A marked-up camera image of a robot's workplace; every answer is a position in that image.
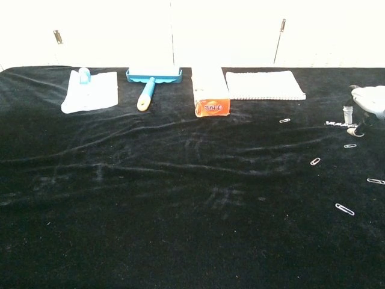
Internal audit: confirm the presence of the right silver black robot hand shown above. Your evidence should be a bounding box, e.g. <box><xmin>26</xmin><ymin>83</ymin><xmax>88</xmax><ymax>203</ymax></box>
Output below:
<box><xmin>342</xmin><ymin>85</ymin><xmax>385</xmax><ymax>138</ymax></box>

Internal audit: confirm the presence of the orange snack box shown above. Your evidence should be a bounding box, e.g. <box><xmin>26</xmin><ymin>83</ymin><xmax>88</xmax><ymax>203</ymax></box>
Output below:
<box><xmin>191</xmin><ymin>66</ymin><xmax>232</xmax><ymax>118</ymax></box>

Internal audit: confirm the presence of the cream spiral notebook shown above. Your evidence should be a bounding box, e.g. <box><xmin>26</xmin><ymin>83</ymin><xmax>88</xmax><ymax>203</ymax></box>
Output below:
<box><xmin>224</xmin><ymin>70</ymin><xmax>307</xmax><ymax>101</ymax></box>

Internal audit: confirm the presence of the woven folding screen panel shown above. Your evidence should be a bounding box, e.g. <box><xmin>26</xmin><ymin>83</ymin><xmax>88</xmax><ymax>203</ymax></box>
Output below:
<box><xmin>55</xmin><ymin>0</ymin><xmax>174</xmax><ymax>70</ymax></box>
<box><xmin>0</xmin><ymin>0</ymin><xmax>61</xmax><ymax>70</ymax></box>
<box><xmin>273</xmin><ymin>0</ymin><xmax>385</xmax><ymax>70</ymax></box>
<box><xmin>170</xmin><ymin>0</ymin><xmax>283</xmax><ymax>69</ymax></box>

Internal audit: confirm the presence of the white blue toothpaste tube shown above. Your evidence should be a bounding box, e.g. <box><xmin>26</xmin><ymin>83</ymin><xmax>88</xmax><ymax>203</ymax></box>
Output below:
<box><xmin>77</xmin><ymin>67</ymin><xmax>92</xmax><ymax>91</ymax></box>

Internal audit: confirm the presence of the black velvet tablecloth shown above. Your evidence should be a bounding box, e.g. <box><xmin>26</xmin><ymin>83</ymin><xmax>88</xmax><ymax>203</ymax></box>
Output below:
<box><xmin>0</xmin><ymin>65</ymin><xmax>385</xmax><ymax>289</ymax></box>

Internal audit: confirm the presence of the teal lint roller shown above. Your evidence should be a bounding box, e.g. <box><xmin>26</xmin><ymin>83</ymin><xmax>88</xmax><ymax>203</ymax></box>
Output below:
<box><xmin>125</xmin><ymin>66</ymin><xmax>183</xmax><ymax>112</ymax></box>

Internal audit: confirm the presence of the paper clip chain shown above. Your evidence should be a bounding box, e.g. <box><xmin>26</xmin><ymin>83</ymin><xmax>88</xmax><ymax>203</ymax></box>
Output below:
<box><xmin>325</xmin><ymin>120</ymin><xmax>359</xmax><ymax>128</ymax></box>

